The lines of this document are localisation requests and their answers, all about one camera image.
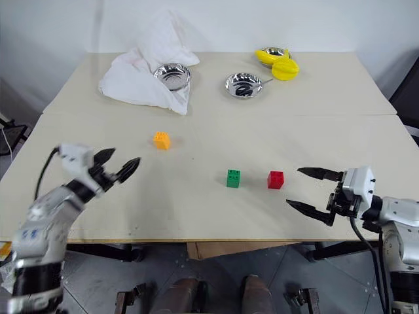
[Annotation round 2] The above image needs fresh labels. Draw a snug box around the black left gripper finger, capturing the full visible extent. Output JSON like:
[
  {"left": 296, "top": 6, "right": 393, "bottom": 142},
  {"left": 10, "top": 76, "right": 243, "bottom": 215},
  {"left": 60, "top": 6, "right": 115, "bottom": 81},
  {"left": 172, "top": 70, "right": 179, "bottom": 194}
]
[
  {"left": 114, "top": 156, "right": 142, "bottom": 184},
  {"left": 93, "top": 147, "right": 117, "bottom": 170}
]

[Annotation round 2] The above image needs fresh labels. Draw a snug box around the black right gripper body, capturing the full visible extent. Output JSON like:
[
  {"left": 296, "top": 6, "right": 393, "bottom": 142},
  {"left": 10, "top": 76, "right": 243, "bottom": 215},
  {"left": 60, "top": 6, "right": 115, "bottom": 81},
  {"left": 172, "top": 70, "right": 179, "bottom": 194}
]
[{"left": 326, "top": 172, "right": 362, "bottom": 219}]

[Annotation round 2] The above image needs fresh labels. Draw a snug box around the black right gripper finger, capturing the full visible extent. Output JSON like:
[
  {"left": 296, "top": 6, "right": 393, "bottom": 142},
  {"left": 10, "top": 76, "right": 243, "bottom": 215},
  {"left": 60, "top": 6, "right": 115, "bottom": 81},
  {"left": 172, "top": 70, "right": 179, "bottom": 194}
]
[
  {"left": 285, "top": 198, "right": 337, "bottom": 228},
  {"left": 296, "top": 167, "right": 345, "bottom": 183}
]

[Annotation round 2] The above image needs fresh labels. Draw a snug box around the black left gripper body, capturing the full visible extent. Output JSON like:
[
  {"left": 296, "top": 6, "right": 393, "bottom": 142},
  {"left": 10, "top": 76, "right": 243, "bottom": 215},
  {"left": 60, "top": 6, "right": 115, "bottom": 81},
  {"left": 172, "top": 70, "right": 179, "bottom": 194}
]
[{"left": 86, "top": 151, "right": 120, "bottom": 197}]

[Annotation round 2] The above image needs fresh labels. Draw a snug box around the red toy brick cube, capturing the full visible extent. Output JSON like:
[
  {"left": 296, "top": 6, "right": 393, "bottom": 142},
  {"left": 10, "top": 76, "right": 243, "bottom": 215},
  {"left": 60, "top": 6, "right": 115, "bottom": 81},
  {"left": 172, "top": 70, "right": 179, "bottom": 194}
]
[{"left": 267, "top": 170, "right": 285, "bottom": 190}]

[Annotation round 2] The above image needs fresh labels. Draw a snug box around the orange toy brick cube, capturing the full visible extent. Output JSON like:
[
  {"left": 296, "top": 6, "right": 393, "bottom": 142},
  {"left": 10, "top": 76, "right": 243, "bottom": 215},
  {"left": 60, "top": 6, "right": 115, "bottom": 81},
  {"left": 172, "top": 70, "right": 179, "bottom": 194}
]
[{"left": 153, "top": 131, "right": 172, "bottom": 150}]

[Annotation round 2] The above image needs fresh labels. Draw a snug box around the green toy brick cube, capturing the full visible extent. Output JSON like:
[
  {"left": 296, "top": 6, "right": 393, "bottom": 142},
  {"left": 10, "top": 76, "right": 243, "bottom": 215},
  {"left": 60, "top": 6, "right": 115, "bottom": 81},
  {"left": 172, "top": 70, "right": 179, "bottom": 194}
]
[{"left": 226, "top": 169, "right": 242, "bottom": 189}]

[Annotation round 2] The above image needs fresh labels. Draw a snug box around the white crumpled cloth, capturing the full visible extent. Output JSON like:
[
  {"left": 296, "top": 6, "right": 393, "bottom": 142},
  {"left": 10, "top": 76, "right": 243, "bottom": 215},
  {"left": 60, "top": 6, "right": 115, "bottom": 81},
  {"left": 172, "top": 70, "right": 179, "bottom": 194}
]
[{"left": 98, "top": 9, "right": 201, "bottom": 116}]

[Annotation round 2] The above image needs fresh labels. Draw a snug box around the black side stand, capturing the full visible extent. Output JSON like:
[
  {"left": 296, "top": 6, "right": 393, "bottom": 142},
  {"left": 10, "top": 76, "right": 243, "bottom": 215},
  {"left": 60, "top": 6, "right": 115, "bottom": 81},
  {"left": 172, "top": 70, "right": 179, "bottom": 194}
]
[{"left": 0, "top": 113, "right": 31, "bottom": 158}]

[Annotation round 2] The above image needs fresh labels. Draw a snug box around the yellow toy starfruit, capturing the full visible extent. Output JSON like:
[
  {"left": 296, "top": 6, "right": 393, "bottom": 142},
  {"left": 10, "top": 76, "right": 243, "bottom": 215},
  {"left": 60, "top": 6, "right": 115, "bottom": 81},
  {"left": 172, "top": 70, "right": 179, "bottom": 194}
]
[{"left": 271, "top": 57, "right": 300, "bottom": 81}]

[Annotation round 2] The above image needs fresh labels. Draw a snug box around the black chair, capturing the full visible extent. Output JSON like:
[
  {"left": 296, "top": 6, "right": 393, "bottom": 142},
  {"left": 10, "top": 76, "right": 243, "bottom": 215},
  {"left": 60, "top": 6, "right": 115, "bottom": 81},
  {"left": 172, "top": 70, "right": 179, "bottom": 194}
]
[{"left": 388, "top": 48, "right": 419, "bottom": 147}]

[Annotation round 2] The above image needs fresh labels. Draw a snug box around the orange and white packet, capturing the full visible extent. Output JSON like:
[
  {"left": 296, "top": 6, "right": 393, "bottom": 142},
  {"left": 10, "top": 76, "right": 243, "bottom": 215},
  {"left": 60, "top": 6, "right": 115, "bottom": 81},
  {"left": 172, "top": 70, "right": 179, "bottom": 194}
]
[{"left": 0, "top": 240, "right": 12, "bottom": 262}]

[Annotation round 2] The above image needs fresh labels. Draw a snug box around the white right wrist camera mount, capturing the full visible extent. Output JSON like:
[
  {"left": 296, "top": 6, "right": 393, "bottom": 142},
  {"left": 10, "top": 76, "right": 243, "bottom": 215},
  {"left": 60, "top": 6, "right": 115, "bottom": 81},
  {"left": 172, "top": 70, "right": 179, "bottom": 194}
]
[{"left": 340, "top": 166, "right": 376, "bottom": 220}]

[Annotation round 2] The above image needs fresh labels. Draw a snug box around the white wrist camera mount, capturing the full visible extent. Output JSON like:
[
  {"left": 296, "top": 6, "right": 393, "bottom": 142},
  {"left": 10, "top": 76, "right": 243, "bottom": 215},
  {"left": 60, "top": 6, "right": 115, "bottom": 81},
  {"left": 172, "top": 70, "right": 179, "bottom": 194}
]
[
  {"left": 59, "top": 143, "right": 98, "bottom": 191},
  {"left": 340, "top": 166, "right": 376, "bottom": 220}
]

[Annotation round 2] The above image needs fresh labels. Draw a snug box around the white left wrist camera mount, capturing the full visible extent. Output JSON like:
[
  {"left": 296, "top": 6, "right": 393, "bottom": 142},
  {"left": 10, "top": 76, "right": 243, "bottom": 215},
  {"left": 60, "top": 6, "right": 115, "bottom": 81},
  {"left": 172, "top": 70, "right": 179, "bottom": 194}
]
[{"left": 59, "top": 143, "right": 98, "bottom": 191}]

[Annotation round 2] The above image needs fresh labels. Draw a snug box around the black table leg frame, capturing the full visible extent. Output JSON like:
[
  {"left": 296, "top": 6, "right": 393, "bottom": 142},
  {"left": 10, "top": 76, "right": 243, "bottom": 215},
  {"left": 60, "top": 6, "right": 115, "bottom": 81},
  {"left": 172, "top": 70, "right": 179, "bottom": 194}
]
[
  {"left": 293, "top": 241, "right": 382, "bottom": 262},
  {"left": 65, "top": 242, "right": 147, "bottom": 263}
]

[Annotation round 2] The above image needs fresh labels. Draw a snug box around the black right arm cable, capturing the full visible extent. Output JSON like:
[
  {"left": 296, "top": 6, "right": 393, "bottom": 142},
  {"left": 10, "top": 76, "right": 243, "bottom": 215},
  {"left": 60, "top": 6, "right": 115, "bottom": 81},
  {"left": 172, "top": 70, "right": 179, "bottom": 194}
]
[{"left": 349, "top": 216, "right": 392, "bottom": 314}]

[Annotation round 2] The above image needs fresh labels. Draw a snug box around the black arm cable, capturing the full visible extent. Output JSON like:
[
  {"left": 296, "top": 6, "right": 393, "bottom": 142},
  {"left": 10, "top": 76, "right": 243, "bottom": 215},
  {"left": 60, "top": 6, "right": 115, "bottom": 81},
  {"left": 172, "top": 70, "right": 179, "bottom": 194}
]
[
  {"left": 349, "top": 216, "right": 392, "bottom": 314},
  {"left": 34, "top": 147, "right": 62, "bottom": 201}
]

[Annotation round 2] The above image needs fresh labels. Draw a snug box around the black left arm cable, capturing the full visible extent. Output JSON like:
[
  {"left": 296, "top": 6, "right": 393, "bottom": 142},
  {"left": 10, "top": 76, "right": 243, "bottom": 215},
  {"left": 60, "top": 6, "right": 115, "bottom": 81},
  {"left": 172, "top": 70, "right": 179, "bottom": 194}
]
[{"left": 34, "top": 147, "right": 62, "bottom": 201}]

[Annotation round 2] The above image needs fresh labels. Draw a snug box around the white thin cable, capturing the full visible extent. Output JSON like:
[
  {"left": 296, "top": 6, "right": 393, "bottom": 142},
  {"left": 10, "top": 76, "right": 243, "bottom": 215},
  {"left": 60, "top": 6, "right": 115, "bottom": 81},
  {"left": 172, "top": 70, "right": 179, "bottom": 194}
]
[{"left": 1, "top": 126, "right": 13, "bottom": 164}]

